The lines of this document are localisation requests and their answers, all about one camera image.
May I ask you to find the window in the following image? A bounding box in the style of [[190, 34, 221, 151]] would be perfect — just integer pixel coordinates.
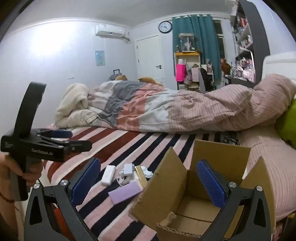
[[214, 20, 226, 59]]

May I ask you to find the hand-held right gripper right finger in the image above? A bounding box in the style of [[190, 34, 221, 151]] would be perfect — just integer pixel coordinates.
[[196, 159, 277, 241]]

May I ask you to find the pink ribbed bed sheet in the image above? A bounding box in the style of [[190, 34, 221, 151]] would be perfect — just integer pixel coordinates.
[[239, 128, 296, 222]]

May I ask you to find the brown plush toy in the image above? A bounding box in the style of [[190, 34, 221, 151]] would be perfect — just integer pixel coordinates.
[[221, 58, 232, 76]]

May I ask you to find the glass display tank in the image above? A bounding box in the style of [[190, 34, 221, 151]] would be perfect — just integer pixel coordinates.
[[179, 33, 197, 53]]

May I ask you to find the white contact lens case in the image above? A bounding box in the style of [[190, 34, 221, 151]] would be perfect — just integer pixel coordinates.
[[142, 166, 154, 179]]

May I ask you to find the black white printed cloth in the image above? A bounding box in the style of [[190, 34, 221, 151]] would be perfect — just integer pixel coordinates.
[[218, 132, 241, 145]]

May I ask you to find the green pillow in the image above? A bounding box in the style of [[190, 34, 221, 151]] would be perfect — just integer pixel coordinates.
[[275, 97, 296, 149]]

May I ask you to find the pink grey patchwork quilt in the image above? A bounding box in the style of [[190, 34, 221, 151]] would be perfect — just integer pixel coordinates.
[[88, 74, 296, 134]]

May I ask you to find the red string bracelet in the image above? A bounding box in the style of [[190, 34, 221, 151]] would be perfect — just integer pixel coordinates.
[[0, 193, 16, 203]]

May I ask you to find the cream fleece blanket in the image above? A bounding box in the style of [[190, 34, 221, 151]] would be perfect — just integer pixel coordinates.
[[54, 83, 109, 128]]

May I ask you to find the blue wall poster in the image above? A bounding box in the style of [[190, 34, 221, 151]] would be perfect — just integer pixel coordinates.
[[95, 50, 105, 67]]

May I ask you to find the purple rectangular box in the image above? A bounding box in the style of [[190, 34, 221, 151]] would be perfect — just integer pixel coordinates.
[[108, 180, 142, 205]]

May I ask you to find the person's left hand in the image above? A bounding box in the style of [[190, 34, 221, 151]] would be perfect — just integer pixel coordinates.
[[0, 153, 45, 193]]

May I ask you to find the white door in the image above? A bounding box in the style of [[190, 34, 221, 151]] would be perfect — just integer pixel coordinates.
[[135, 35, 165, 82]]

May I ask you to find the grey suitcase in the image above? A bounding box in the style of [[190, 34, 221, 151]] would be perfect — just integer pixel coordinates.
[[108, 69, 122, 81]]

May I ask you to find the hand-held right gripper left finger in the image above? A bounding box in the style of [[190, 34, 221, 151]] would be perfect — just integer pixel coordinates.
[[23, 157, 102, 241]]

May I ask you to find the white air conditioner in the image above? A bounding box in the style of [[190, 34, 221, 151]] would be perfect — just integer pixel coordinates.
[[95, 23, 124, 37]]

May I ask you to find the round wall clock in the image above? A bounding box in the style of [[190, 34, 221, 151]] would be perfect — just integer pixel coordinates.
[[158, 21, 173, 34]]

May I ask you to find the white charger with cable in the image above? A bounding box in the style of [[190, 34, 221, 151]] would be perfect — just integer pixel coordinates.
[[117, 163, 135, 183]]

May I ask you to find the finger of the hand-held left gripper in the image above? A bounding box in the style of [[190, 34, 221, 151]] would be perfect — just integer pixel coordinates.
[[41, 136, 93, 154], [35, 129, 73, 141]]

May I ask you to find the black jacket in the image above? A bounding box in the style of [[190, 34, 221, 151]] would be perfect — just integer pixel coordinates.
[[200, 67, 214, 93]]

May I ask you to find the brown cardboard box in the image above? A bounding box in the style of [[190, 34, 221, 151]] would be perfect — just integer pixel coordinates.
[[128, 139, 277, 241]]

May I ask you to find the gold bar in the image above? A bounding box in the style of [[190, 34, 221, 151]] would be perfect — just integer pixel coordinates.
[[135, 165, 148, 188]]

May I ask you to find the white headboard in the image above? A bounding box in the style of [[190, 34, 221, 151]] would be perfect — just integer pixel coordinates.
[[263, 55, 296, 87]]

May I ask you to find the striped pink plush blanket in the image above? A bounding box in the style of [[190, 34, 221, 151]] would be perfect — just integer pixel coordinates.
[[42, 123, 241, 241]]

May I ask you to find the dark tall bookcase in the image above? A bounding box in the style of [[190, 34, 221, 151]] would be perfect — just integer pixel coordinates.
[[230, 0, 271, 89]]

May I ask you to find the yellow white shelf unit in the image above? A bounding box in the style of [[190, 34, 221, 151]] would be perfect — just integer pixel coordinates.
[[174, 51, 202, 91]]

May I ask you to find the pink bag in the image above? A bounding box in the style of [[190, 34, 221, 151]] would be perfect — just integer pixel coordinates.
[[176, 64, 187, 82]]

